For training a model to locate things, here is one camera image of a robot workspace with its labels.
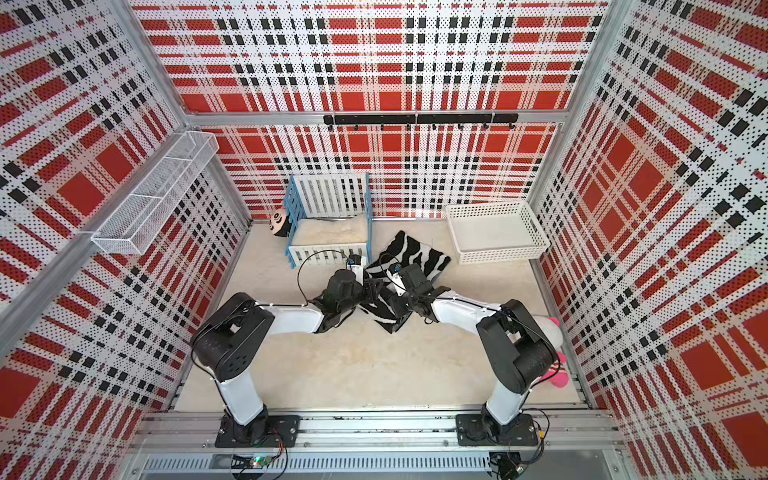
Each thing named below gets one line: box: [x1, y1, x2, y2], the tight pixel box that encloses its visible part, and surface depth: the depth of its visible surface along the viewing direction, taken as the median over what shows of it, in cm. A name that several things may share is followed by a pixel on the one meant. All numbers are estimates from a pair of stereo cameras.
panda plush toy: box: [269, 211, 291, 237], surface depth 113 cm
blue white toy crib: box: [284, 172, 372, 269], surface depth 113 cm
